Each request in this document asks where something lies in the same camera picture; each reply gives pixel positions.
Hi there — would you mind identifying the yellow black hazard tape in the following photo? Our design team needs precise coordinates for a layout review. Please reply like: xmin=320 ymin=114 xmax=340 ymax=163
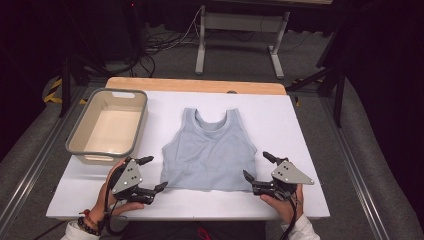
xmin=291 ymin=78 xmax=325 ymax=108
xmin=43 ymin=78 xmax=88 ymax=105

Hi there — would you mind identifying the black metal stand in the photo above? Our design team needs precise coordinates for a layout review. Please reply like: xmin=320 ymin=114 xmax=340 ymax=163
xmin=58 ymin=0 xmax=148 ymax=118
xmin=286 ymin=16 xmax=348 ymax=128

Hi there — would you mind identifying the red string bracelet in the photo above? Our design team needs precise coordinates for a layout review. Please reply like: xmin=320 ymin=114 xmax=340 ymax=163
xmin=79 ymin=208 xmax=102 ymax=231

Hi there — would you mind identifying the person's dark lap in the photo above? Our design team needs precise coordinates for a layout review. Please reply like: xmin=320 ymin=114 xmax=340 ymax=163
xmin=119 ymin=219 xmax=268 ymax=240

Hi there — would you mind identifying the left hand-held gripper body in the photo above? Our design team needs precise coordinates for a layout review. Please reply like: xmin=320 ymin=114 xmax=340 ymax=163
xmin=109 ymin=155 xmax=157 ymax=206

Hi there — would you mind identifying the light blue tank top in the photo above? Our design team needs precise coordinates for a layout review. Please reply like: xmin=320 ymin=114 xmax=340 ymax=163
xmin=160 ymin=107 xmax=258 ymax=193

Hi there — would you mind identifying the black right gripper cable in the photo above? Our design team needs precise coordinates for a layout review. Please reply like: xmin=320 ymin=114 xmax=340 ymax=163
xmin=282 ymin=193 xmax=299 ymax=240

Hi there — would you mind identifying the white metal desk frame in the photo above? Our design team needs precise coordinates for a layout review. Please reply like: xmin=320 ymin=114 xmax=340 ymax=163
xmin=194 ymin=4 xmax=291 ymax=80

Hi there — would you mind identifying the bundle of floor cables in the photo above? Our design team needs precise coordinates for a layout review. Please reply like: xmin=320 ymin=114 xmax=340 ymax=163
xmin=133 ymin=6 xmax=205 ymax=78

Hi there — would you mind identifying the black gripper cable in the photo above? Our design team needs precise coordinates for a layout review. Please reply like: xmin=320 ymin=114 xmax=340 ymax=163
xmin=102 ymin=163 xmax=129 ymax=236
xmin=282 ymin=193 xmax=299 ymax=240

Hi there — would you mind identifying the person's left hand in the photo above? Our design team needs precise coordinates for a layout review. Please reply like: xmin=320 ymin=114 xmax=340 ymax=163
xmin=89 ymin=157 xmax=146 ymax=225

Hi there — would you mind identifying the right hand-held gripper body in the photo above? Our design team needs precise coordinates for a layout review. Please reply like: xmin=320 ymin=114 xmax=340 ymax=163
xmin=252 ymin=157 xmax=316 ymax=202

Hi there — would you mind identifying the black bead bracelet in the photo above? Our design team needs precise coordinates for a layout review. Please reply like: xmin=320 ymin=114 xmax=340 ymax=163
xmin=77 ymin=216 xmax=102 ymax=237

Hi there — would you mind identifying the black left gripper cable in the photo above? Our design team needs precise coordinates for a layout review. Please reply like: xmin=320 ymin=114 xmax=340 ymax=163
xmin=102 ymin=163 xmax=129 ymax=236

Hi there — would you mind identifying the beige basket with grey rim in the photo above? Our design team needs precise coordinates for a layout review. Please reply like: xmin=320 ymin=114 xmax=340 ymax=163
xmin=65 ymin=87 xmax=149 ymax=167

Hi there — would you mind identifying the aluminium floor rail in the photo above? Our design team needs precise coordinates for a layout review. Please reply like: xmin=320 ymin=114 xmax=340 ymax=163
xmin=0 ymin=86 xmax=92 ymax=231
xmin=319 ymin=96 xmax=391 ymax=240

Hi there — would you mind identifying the person's right hand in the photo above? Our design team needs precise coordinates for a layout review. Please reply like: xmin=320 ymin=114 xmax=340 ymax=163
xmin=259 ymin=183 xmax=305 ymax=225

